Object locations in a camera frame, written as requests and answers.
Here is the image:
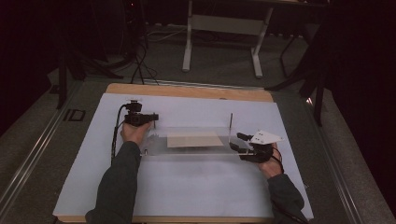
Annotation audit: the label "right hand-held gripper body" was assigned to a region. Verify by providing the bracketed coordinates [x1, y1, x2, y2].
[240, 129, 285, 163]

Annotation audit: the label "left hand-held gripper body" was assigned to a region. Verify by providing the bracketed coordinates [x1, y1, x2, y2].
[123, 99, 148, 127]

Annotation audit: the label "clear acrylic frame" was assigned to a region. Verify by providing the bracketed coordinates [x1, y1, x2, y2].
[139, 112, 260, 159]

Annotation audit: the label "beige paper card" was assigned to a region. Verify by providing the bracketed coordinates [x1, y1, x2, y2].
[166, 131, 225, 149]

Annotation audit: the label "person's left hand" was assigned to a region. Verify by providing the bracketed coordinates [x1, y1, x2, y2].
[120, 120, 154, 149]

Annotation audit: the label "person's right hand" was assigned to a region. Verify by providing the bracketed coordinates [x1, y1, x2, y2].
[256, 142, 285, 179]

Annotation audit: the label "wooden table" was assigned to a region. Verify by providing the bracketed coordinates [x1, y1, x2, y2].
[56, 82, 293, 224]

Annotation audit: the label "pale blue paper sheet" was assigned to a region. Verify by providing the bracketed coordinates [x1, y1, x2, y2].
[52, 91, 315, 220]

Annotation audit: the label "black metal stand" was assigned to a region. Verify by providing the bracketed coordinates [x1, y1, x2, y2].
[265, 18, 332, 128]
[55, 46, 125, 110]

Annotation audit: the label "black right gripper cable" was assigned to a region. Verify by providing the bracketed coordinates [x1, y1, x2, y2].
[270, 146, 310, 224]

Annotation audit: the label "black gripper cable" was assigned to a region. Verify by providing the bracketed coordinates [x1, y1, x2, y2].
[110, 104, 129, 166]
[270, 146, 310, 224]

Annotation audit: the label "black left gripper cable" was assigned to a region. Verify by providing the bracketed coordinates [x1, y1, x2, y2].
[110, 104, 129, 166]

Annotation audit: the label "black floor cables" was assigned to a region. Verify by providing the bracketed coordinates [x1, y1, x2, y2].
[130, 36, 161, 86]

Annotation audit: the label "metal floor rail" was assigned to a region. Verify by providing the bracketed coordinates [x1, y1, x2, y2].
[0, 82, 82, 214]
[304, 97, 366, 224]

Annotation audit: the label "white desk frame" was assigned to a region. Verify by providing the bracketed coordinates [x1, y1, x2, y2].
[181, 0, 276, 79]

